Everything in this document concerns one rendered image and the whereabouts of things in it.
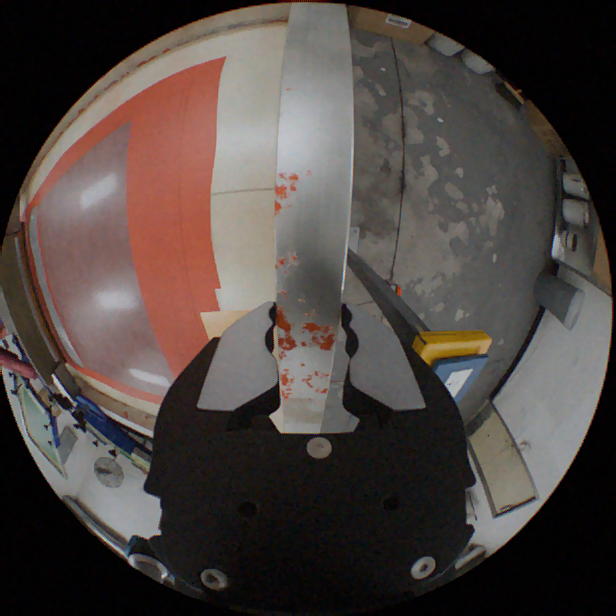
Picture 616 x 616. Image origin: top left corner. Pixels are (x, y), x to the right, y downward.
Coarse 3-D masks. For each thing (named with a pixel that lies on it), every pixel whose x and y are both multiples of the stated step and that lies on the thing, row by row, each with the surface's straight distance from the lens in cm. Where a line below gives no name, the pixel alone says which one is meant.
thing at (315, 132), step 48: (144, 48) 27; (288, 48) 15; (336, 48) 15; (96, 96) 34; (288, 96) 12; (336, 96) 12; (48, 144) 45; (288, 144) 11; (336, 144) 11; (288, 192) 10; (336, 192) 10; (288, 240) 10; (336, 240) 10; (288, 288) 11; (336, 288) 11; (288, 336) 12; (336, 336) 13; (288, 384) 16; (144, 432) 47; (288, 432) 23
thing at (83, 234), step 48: (144, 96) 24; (192, 96) 19; (96, 144) 28; (144, 144) 20; (192, 144) 17; (48, 192) 42; (96, 192) 25; (144, 192) 19; (192, 192) 16; (48, 240) 42; (96, 240) 26; (144, 240) 19; (192, 240) 16; (96, 288) 28; (144, 288) 21; (192, 288) 17
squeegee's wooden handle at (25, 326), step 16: (0, 256) 58; (16, 256) 58; (0, 272) 58; (16, 272) 58; (0, 288) 58; (16, 288) 58; (16, 304) 58; (16, 320) 58; (32, 320) 59; (32, 336) 59; (32, 352) 59; (48, 352) 61; (48, 368) 61; (48, 384) 62
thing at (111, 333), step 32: (64, 320) 47; (96, 320) 32; (128, 320) 25; (160, 320) 21; (192, 320) 19; (64, 352) 64; (96, 352) 40; (128, 352) 30; (160, 352) 25; (192, 352) 22; (128, 384) 39; (160, 384) 31
